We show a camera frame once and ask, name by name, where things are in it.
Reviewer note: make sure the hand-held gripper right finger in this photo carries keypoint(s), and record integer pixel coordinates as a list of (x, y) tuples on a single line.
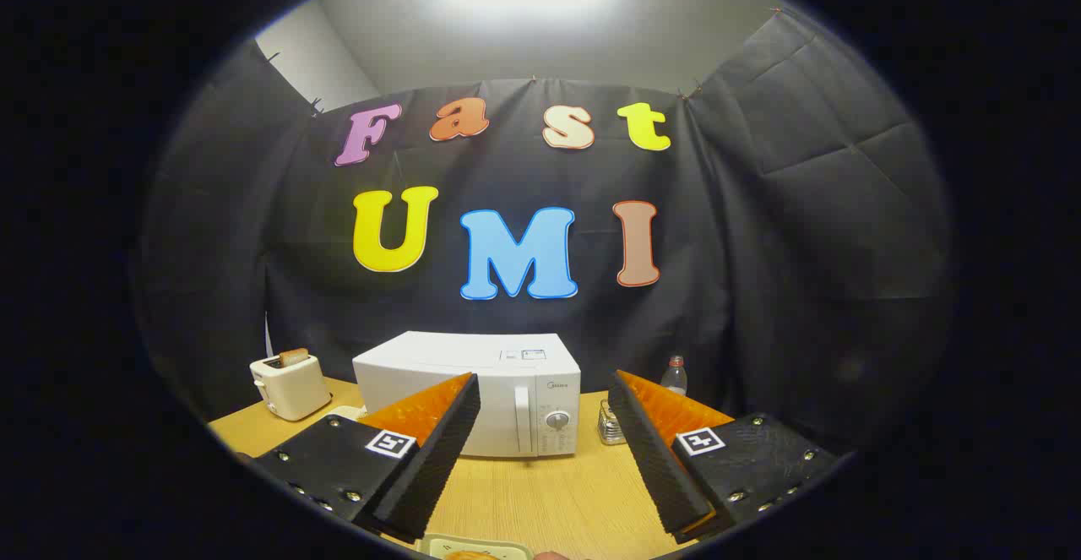
[(654, 459)]

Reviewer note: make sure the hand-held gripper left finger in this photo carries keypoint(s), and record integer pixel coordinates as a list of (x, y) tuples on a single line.
[(439, 459)]

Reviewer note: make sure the white microwave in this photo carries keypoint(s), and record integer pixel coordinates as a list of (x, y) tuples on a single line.
[(473, 356)]

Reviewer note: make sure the clear plastic bottle red label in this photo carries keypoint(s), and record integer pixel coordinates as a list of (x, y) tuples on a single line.
[(674, 378)]

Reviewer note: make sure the cream plate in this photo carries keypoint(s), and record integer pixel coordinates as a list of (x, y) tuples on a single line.
[(439, 546)]

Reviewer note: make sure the white divided bean dish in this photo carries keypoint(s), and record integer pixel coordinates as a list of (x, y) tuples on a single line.
[(346, 413)]

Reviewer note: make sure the cream toaster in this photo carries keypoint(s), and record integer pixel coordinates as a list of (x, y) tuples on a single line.
[(291, 389)]

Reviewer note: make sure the toast slice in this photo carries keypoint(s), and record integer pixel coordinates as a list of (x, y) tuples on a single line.
[(294, 356)]

